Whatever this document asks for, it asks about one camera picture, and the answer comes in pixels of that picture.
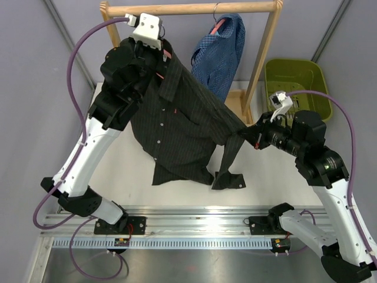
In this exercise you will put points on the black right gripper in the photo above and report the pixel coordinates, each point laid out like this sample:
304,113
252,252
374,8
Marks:
261,139

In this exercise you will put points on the black pinstriped shirt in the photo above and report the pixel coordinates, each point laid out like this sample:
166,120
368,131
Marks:
187,130

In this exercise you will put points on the pink hanger of black shirt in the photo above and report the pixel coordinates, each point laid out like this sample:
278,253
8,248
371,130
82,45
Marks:
166,55

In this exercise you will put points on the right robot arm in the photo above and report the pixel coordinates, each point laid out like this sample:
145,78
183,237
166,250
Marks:
344,256

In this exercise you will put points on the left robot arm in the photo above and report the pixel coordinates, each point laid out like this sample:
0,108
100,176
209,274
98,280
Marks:
127,71

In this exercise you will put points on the blue checkered shirt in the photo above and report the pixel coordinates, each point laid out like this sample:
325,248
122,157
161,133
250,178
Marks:
216,58

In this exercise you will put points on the pink hanger of blue shirt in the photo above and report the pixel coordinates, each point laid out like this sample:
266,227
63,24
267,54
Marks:
217,23

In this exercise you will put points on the green plastic basket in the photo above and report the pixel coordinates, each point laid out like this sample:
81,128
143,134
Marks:
288,75

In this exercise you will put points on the wooden clothes rack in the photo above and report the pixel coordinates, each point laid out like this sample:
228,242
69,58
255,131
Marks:
239,101

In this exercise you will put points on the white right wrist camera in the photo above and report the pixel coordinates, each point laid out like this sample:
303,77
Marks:
281,102

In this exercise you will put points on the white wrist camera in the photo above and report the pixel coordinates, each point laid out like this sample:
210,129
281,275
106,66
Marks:
146,29
281,102

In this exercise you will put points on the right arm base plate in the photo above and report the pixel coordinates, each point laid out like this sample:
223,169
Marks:
264,225

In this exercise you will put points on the aluminium mounting rail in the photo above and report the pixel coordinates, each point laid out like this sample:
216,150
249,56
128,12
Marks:
183,221

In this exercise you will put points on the slotted grey cable duct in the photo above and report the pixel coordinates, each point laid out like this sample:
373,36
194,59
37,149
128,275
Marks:
164,243

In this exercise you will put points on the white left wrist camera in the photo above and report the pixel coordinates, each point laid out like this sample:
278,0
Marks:
146,29

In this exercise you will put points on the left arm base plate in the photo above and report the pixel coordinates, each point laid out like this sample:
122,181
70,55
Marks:
135,225

